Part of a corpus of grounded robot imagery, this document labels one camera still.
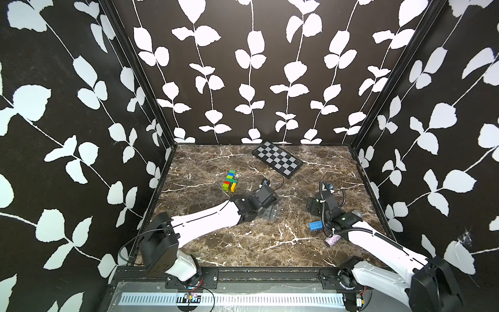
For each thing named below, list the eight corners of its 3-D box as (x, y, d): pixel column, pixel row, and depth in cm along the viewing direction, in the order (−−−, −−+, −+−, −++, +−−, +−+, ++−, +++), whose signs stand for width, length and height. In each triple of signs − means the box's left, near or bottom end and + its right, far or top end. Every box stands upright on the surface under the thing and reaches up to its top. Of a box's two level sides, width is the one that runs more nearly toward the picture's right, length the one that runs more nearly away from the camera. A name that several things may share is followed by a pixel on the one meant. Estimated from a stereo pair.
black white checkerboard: (252, 154, 118) (252, 152, 116) (266, 142, 124) (267, 140, 122) (289, 178, 106) (289, 176, 104) (302, 164, 113) (303, 161, 111)
